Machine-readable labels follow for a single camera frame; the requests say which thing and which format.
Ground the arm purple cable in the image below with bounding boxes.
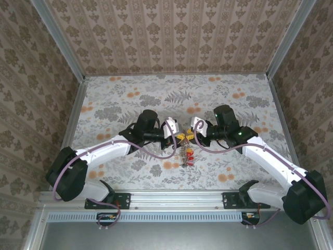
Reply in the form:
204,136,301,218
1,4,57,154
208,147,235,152
52,121,180,230
194,119,330,230

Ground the wire connector bundle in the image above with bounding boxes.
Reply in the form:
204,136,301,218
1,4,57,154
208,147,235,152
240,211,261,226
96,212,118,227

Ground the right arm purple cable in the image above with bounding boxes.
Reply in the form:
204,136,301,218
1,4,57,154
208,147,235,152
194,119,330,230

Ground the aluminium frame bar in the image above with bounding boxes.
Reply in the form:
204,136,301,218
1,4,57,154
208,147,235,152
311,218,333,250
23,208,47,250

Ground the aluminium side rail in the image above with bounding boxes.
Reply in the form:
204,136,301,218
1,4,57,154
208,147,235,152
61,77,89,151
266,75,304,177

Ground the metal keyring with keys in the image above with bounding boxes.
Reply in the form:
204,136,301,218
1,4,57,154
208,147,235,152
179,139,196,167

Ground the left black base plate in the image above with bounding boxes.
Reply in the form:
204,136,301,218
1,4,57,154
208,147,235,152
84,192,131,210

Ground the floral patterned table cover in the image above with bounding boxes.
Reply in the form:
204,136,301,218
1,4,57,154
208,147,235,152
56,74,302,191

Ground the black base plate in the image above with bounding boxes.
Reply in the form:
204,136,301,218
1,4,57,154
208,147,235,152
84,192,131,210
223,192,261,210

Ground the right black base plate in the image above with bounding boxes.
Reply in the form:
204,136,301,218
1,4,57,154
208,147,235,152
223,192,261,210

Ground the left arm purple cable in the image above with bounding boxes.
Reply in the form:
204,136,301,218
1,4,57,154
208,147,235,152
52,121,180,230

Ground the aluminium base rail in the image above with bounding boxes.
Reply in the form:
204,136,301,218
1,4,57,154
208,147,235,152
38,189,287,212

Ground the grey slotted cable duct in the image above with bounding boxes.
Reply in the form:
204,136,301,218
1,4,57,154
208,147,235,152
47,210,261,223

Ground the aluminium corner post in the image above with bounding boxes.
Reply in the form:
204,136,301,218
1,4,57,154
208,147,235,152
29,0,86,81
265,0,317,80

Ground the grey metal sheet panel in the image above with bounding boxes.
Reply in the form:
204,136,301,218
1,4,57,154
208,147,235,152
39,221,322,250

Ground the thin aluminium rail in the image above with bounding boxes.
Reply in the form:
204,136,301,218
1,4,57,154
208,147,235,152
84,72,269,78

